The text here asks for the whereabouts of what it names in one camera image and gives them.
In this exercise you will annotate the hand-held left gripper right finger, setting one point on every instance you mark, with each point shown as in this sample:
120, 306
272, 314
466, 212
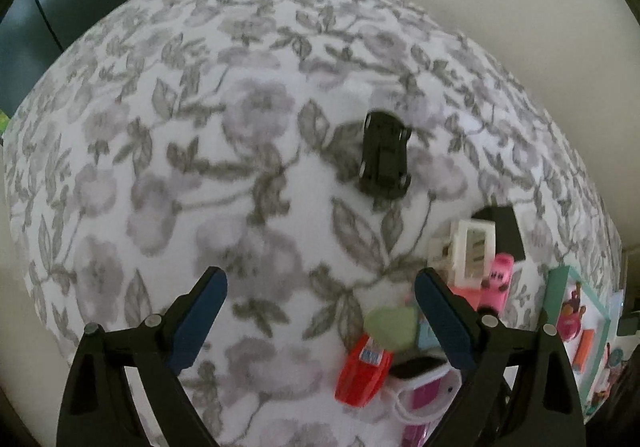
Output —
447, 322

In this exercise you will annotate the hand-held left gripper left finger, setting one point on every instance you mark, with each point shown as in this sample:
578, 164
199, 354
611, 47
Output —
197, 322

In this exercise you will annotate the red toy car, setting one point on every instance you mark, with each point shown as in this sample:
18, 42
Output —
361, 374

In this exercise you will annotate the black toy car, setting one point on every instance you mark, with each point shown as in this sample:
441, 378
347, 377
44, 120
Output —
384, 154

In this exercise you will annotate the light blue block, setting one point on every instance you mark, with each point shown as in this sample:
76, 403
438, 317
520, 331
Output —
427, 337

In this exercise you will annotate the light green block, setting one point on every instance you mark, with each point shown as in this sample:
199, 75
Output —
392, 327

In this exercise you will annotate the pink pig toy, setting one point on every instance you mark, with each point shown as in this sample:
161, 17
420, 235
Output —
492, 284

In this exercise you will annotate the white hair claw clip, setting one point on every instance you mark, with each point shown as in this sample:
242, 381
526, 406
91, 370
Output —
467, 247

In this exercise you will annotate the black charger plug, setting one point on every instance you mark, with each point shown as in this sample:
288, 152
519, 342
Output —
507, 232

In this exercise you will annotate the teal picture book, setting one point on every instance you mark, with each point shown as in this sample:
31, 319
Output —
575, 322

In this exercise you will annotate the dark item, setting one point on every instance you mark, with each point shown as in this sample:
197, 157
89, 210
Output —
629, 324

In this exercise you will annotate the grey floral blanket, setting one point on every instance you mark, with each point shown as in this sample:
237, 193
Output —
240, 137

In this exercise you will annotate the small green item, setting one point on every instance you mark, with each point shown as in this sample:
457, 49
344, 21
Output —
4, 121

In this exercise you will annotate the dark teal cabinet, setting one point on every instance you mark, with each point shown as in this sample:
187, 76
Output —
60, 27

